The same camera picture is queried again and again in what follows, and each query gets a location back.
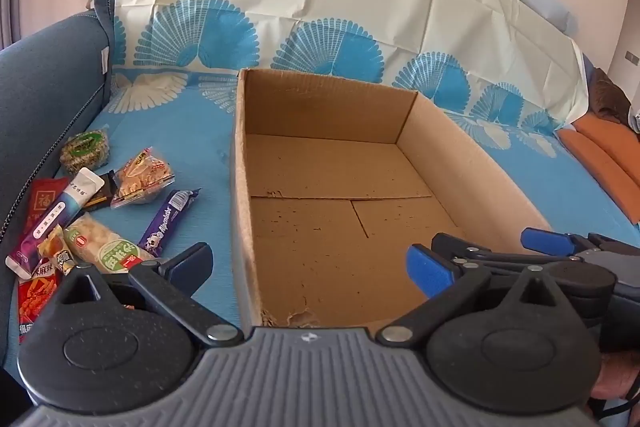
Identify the orange cushion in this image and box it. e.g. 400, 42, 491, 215
556, 128, 640, 224
572, 113, 640, 188

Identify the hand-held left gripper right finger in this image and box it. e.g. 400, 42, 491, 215
375, 243, 568, 349

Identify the black chocolate packet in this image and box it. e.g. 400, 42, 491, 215
80, 171, 118, 212

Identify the purple candy bar packet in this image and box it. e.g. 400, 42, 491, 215
137, 188, 202, 258

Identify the white purple stick packet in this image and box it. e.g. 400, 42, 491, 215
5, 167, 106, 279

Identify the green white rice cracker packet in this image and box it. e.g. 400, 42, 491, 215
64, 213, 158, 275

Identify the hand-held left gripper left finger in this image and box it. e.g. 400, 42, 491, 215
47, 242, 246, 349

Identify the small yellow snack packet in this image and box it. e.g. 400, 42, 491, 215
37, 224, 78, 278

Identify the cardboard box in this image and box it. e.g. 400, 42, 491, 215
230, 68, 553, 330

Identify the clear cracker packet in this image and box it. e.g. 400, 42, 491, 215
110, 147, 176, 209

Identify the blue fabric sofa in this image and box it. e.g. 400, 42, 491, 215
0, 0, 138, 368

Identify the round green rice cake packet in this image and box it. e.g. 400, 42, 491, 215
59, 130, 112, 172

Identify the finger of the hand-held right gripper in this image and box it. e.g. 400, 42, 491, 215
520, 228, 640, 258
431, 233, 576, 270

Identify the brown cloth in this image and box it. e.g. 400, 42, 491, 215
587, 67, 633, 125

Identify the red spicy snack packet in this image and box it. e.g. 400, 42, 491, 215
17, 267, 68, 345

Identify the person's right hand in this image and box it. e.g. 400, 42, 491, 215
597, 349, 640, 403

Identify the dark red packet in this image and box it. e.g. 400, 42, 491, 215
17, 178, 73, 253

